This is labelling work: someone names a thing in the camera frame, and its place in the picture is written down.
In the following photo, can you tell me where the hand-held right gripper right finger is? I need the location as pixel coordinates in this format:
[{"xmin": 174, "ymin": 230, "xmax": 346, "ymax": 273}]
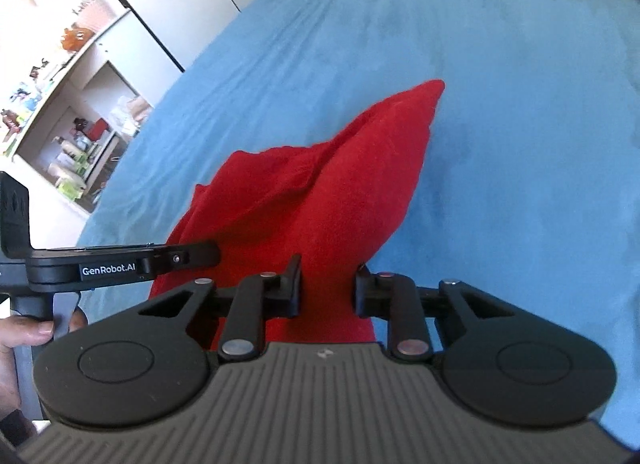
[{"xmin": 352, "ymin": 264, "xmax": 516, "ymax": 363}]

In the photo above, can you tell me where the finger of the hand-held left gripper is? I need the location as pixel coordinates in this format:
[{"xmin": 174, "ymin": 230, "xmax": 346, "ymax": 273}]
[{"xmin": 150, "ymin": 239, "xmax": 222, "ymax": 276}]

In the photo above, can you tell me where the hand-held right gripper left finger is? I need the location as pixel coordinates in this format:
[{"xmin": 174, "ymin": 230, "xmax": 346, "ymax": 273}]
[{"xmin": 137, "ymin": 254, "xmax": 304, "ymax": 361}]

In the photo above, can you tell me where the red knit sweater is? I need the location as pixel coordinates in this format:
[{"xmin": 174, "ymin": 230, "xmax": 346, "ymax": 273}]
[{"xmin": 150, "ymin": 78, "xmax": 446, "ymax": 352}]

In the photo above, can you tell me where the person's left hand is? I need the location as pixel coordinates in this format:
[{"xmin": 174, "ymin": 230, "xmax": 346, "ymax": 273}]
[{"xmin": 0, "ymin": 307, "xmax": 87, "ymax": 413}]

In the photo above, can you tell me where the green plastic bag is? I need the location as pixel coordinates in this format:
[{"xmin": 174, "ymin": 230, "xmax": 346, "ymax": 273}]
[{"xmin": 56, "ymin": 177, "xmax": 86, "ymax": 203}]

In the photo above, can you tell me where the red box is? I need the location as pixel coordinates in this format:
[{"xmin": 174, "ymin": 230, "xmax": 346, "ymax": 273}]
[{"xmin": 87, "ymin": 118, "xmax": 111, "ymax": 143}]

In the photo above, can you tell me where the beige cloth bag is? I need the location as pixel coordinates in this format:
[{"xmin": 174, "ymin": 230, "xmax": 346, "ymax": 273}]
[{"xmin": 112, "ymin": 94, "xmax": 154, "ymax": 138}]

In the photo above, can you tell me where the black wrist band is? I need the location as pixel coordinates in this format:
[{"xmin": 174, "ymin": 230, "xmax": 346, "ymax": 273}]
[{"xmin": 0, "ymin": 409, "xmax": 32, "ymax": 448}]

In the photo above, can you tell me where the white shelf desk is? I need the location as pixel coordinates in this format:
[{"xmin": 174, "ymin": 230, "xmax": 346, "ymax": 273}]
[{"xmin": 0, "ymin": 9, "xmax": 157, "ymax": 216}]

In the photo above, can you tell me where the blue bed sheet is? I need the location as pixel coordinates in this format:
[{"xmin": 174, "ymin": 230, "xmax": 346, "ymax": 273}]
[{"xmin": 75, "ymin": 0, "xmax": 640, "ymax": 455}]

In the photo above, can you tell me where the orange plush toy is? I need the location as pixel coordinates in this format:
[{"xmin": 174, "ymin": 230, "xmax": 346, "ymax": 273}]
[{"xmin": 61, "ymin": 27, "xmax": 94, "ymax": 53}]

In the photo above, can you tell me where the pink basket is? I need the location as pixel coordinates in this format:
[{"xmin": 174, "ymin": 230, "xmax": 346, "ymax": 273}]
[{"xmin": 75, "ymin": 0, "xmax": 114, "ymax": 33}]

